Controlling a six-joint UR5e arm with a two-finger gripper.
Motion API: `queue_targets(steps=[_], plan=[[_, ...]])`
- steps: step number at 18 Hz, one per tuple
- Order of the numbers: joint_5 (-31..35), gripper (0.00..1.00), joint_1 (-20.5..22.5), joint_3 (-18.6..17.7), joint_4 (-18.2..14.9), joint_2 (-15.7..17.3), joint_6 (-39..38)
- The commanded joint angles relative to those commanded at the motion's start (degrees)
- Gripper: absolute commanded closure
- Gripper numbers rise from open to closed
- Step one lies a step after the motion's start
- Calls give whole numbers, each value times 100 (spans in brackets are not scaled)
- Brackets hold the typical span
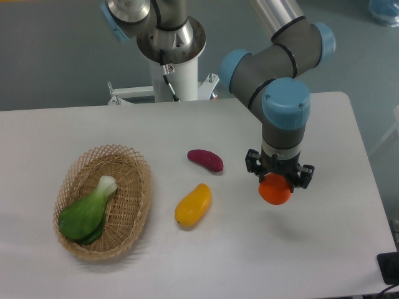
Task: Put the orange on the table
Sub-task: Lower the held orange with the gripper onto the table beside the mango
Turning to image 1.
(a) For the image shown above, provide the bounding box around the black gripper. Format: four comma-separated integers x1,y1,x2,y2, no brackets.
245,146,315,193

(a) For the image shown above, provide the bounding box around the black device at edge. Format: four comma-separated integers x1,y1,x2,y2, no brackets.
377,252,398,285

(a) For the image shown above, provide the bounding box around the woven wicker basket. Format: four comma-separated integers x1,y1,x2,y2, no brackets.
54,145,152,260

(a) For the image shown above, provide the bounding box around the yellow mango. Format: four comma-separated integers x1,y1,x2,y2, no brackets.
175,183,212,227

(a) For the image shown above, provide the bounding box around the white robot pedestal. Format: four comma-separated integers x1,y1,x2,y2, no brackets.
107,18,219,105

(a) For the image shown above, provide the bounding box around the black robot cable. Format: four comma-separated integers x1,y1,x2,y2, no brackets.
158,49,181,102

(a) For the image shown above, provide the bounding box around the green bok choy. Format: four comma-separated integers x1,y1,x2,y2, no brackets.
58,176,118,245

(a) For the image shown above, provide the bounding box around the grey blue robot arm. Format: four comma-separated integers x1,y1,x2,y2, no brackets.
100,1,335,191

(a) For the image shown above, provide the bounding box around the orange fruit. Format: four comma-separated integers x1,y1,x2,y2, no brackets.
258,173,291,205

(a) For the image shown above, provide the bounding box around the purple sweet potato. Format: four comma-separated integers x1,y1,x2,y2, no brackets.
187,149,224,173

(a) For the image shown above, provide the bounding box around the blue plastic bag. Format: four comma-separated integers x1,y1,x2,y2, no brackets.
368,0,398,27

